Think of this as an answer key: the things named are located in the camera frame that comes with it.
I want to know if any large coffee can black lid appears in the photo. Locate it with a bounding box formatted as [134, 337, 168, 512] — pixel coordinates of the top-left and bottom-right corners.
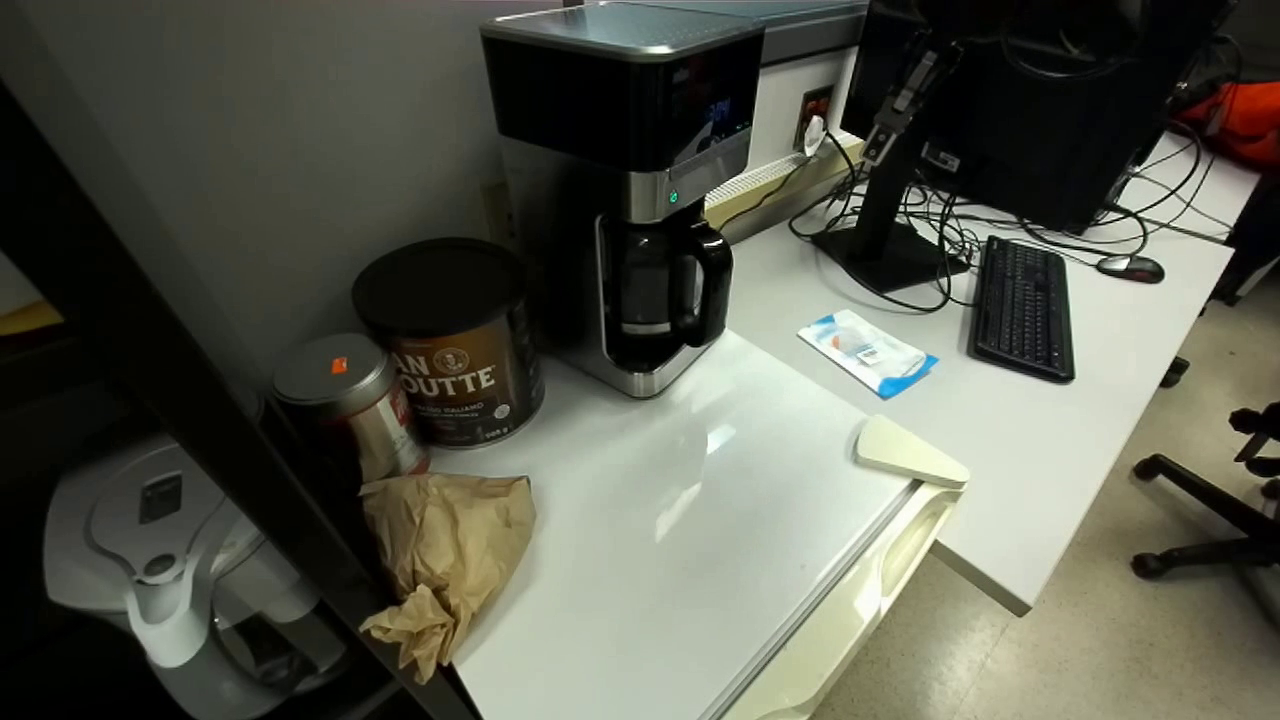
[347, 238, 547, 451]

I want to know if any black silver coffee maker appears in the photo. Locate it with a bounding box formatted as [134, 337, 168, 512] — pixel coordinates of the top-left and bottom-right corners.
[475, 0, 770, 406]

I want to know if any small coffee can grey lid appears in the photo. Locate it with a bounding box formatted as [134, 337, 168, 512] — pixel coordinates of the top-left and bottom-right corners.
[267, 328, 434, 489]

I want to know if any white mini fridge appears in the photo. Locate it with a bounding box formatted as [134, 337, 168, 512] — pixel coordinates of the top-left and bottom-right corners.
[423, 328, 978, 720]

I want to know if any blue white wipes packet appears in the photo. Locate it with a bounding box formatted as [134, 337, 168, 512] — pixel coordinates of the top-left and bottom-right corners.
[796, 308, 943, 406]

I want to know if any crumpled brown paper bag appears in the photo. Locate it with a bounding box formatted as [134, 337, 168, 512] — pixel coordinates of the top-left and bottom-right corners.
[356, 468, 540, 689]

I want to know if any black keyboard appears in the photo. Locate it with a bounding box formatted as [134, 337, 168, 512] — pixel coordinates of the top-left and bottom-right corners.
[968, 231, 1082, 388]

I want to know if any black computer monitor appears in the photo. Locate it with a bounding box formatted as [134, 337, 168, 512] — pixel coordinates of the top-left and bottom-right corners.
[814, 0, 1238, 298]

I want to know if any black computer mouse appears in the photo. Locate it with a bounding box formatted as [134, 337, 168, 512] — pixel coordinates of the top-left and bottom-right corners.
[1092, 251, 1169, 288]

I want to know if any black shelf unit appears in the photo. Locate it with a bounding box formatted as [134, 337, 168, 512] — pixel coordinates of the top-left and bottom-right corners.
[0, 76, 485, 720]

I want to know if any black office chair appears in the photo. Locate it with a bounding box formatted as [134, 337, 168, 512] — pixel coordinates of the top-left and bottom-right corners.
[1127, 395, 1280, 586]

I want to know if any orange cloth item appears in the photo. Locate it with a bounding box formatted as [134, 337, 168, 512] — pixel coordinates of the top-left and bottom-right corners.
[1175, 76, 1280, 175]

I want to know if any glass carafe black handle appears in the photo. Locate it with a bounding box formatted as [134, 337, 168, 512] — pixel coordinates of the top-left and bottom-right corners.
[599, 211, 737, 375]

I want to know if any white wall socket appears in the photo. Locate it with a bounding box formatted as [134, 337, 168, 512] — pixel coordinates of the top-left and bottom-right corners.
[796, 86, 840, 153]

